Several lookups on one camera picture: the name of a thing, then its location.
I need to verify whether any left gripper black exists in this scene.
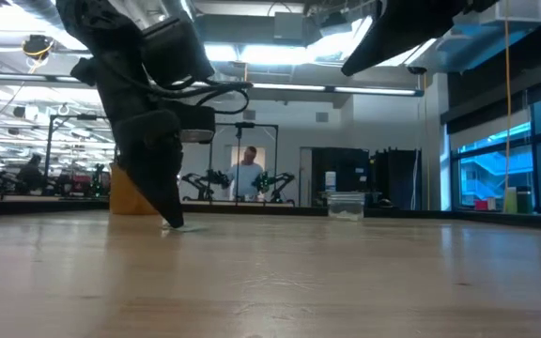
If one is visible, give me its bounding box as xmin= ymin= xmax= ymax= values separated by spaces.
xmin=70 ymin=56 xmax=186 ymax=229

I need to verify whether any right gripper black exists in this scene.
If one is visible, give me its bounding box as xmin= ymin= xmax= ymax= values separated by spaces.
xmin=341 ymin=0 xmax=500 ymax=77

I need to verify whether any green stevia packet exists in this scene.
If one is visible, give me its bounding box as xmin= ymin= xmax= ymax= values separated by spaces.
xmin=161 ymin=222 xmax=211 ymax=234

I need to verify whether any long ceiling light fixture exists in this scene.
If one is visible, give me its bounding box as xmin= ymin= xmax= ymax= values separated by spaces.
xmin=240 ymin=79 xmax=425 ymax=98

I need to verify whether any person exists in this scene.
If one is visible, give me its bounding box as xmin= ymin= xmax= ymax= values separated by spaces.
xmin=225 ymin=145 xmax=266 ymax=202
xmin=16 ymin=153 xmax=46 ymax=193

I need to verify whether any black cabinet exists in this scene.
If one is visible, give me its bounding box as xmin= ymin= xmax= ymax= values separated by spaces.
xmin=311 ymin=146 xmax=371 ymax=207

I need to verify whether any black folding partition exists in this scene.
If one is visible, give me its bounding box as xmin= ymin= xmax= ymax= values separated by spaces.
xmin=373 ymin=147 xmax=423 ymax=211

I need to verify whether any clear glass cup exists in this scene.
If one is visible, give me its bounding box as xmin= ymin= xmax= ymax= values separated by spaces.
xmin=326 ymin=191 xmax=366 ymax=223

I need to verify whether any light green bottle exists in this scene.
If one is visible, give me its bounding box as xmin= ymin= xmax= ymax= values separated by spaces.
xmin=502 ymin=186 xmax=518 ymax=215

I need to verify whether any dark green bottle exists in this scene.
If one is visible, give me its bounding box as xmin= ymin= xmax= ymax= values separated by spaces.
xmin=516 ymin=185 xmax=533 ymax=215

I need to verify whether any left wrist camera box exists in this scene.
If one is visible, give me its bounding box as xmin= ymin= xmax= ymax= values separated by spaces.
xmin=165 ymin=100 xmax=217 ymax=145

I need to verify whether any black gantry frame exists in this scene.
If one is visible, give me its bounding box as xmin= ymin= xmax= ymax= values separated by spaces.
xmin=208 ymin=121 xmax=280 ymax=207
xmin=44 ymin=114 xmax=115 ymax=189

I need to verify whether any black aluminium table frame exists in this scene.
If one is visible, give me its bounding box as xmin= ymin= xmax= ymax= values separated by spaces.
xmin=0 ymin=196 xmax=541 ymax=231

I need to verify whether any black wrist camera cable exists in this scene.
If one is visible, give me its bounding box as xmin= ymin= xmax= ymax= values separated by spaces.
xmin=157 ymin=77 xmax=255 ymax=116

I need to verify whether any yellow hanging cord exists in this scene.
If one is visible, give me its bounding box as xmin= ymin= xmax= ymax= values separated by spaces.
xmin=503 ymin=0 xmax=512 ymax=189

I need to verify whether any ceiling cord reel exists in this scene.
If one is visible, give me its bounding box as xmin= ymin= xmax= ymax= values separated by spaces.
xmin=21 ymin=33 xmax=55 ymax=62

